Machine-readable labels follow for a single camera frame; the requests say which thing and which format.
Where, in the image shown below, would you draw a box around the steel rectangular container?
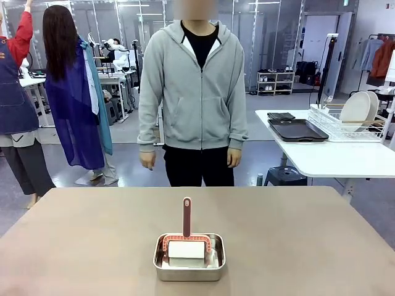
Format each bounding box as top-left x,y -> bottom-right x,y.
152,232 -> 227,282

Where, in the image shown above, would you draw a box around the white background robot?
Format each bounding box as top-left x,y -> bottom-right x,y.
102,38 -> 131,73

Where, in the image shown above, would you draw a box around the black folded cloth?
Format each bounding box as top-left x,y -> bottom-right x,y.
267,112 -> 296,121

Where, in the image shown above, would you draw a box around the mannequin red shirt denim apron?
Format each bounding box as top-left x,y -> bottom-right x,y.
0,0 -> 57,211

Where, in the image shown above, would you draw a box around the person left forearm gray sleeve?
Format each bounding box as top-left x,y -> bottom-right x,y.
228,104 -> 249,150

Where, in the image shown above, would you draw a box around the orange hanging jacket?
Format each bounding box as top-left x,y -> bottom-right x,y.
369,39 -> 395,80

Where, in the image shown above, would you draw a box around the person left hand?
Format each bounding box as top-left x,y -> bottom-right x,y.
227,148 -> 243,168

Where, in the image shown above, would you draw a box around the white round plate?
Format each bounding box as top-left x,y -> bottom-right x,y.
365,91 -> 380,121
339,91 -> 372,133

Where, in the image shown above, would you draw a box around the gray-blue hanging shirt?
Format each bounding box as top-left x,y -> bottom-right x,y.
351,38 -> 384,73

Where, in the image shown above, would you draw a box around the black clothes rack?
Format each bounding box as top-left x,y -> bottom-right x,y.
348,33 -> 395,101

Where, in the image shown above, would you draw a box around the white wire dish rack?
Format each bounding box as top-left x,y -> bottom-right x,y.
307,102 -> 391,143

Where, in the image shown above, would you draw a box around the white side table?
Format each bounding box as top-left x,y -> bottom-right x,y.
254,109 -> 395,204

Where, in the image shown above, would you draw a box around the black tripod with phone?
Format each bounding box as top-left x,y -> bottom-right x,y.
315,33 -> 341,106

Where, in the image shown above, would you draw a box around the person right hand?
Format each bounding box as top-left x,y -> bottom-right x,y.
139,151 -> 157,171

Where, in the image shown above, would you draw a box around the white shoe rack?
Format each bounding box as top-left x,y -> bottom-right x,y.
256,70 -> 296,96

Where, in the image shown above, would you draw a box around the long-haired mannequin blue dress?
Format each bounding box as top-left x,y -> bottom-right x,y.
41,4 -> 120,186

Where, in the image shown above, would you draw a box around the white door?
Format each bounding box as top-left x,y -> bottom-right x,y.
323,12 -> 354,101

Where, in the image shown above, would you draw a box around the pink lint roller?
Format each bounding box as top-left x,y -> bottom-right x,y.
161,197 -> 214,260

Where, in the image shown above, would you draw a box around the white background desk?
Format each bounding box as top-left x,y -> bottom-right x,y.
18,76 -> 52,128
98,70 -> 138,121

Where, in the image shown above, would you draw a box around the person in gray hoodie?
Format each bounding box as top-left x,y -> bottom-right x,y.
136,0 -> 249,187

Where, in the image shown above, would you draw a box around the black metal stool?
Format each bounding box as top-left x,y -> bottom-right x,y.
263,165 -> 309,187

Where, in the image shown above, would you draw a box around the seated background person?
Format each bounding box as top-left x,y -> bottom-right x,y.
106,38 -> 122,62

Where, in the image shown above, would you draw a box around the person right forearm gray sleeve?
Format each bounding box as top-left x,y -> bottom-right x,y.
136,104 -> 163,154

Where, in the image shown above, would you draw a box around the gray plastic stool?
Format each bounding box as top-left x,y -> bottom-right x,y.
104,97 -> 125,118

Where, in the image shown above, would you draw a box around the black bags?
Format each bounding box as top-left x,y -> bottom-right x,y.
295,60 -> 320,86

